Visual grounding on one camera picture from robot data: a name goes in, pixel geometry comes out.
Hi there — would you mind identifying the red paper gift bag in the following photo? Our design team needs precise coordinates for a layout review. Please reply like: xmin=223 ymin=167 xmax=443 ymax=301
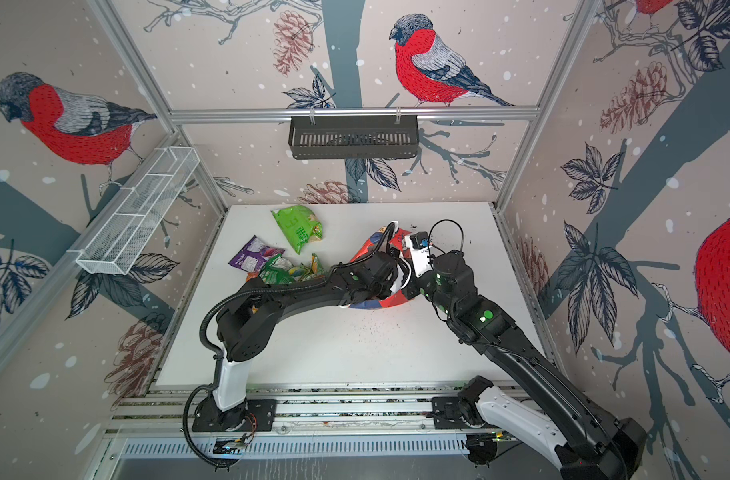
xmin=350 ymin=227 xmax=419 ymax=310

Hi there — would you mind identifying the bright green chips bag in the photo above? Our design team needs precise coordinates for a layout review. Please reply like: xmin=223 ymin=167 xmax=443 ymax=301
xmin=272 ymin=205 xmax=324 ymax=254

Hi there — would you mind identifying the dark green snack packet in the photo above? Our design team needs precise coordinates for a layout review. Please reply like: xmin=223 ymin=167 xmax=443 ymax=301
xmin=259 ymin=255 xmax=295 ymax=285

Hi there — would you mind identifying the purple snack packet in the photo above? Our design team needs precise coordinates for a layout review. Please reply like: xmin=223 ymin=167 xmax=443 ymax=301
xmin=228 ymin=236 xmax=285 ymax=273

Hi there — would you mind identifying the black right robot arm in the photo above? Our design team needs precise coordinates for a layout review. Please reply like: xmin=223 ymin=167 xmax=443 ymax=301
xmin=411 ymin=249 xmax=646 ymax=479

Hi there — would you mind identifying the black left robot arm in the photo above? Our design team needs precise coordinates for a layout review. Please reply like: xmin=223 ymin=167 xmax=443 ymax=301
xmin=200 ymin=252 xmax=400 ymax=412

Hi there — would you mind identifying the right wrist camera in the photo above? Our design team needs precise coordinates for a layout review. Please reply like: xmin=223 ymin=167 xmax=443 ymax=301
xmin=404 ymin=231 xmax=431 ymax=278

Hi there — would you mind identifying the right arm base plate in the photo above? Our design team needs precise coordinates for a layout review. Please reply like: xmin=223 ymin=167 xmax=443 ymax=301
xmin=425 ymin=375 xmax=505 ymax=430

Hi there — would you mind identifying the black hanging wall basket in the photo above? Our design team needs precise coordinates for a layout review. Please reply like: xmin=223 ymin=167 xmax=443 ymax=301
xmin=288 ymin=115 xmax=420 ymax=160

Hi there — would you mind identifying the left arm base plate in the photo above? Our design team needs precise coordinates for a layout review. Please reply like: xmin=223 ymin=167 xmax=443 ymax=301
xmin=193 ymin=396 xmax=277 ymax=433

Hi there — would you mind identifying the black corrugated cable hose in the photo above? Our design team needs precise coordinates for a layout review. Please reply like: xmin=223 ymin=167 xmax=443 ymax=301
xmin=181 ymin=221 xmax=399 ymax=469

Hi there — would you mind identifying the white wire mesh shelf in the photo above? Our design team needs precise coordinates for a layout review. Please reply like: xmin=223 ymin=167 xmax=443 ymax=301
xmin=76 ymin=146 xmax=200 ymax=275

